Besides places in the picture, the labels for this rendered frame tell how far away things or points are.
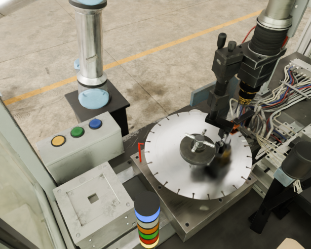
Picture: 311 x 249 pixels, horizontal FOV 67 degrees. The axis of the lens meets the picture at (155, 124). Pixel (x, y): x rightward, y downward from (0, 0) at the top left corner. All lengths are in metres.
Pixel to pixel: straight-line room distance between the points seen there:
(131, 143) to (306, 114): 0.84
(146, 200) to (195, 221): 0.34
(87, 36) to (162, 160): 0.47
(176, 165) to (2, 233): 0.48
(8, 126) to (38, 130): 1.67
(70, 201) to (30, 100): 1.95
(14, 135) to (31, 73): 2.36
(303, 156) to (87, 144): 0.63
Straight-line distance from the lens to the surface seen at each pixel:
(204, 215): 0.76
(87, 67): 0.92
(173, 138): 0.77
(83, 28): 0.85
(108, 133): 0.87
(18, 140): 0.65
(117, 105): 1.18
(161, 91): 2.41
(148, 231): 0.49
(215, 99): 0.66
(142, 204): 0.43
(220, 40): 0.62
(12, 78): 2.99
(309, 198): 0.94
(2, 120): 0.60
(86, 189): 0.76
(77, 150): 0.86
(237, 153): 0.78
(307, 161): 0.61
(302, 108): 1.35
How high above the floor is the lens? 1.55
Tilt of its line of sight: 48 degrees down
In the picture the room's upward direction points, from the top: straight up
